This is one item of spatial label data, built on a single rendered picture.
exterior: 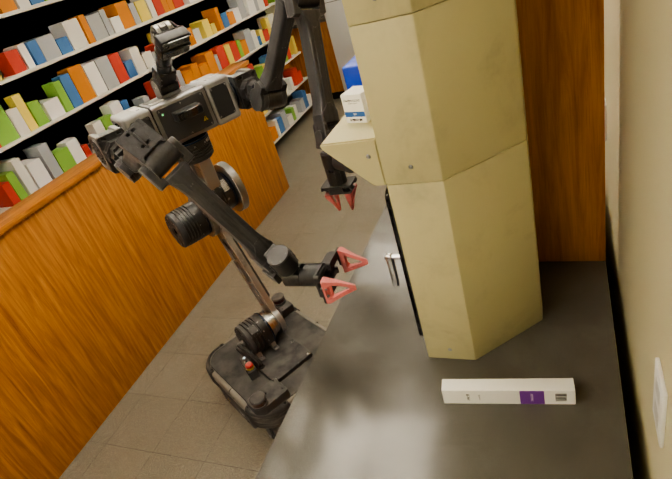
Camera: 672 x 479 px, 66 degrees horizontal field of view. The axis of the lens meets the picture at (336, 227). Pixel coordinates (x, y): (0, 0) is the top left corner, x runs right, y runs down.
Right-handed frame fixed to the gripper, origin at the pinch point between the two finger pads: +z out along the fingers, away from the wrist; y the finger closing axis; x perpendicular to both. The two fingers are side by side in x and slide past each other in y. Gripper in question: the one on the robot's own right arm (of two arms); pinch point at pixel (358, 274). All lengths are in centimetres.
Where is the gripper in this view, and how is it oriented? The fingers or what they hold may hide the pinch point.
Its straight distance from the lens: 122.2
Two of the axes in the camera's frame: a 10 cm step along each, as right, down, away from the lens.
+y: 3.3, -5.5, 7.7
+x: 2.7, 8.3, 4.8
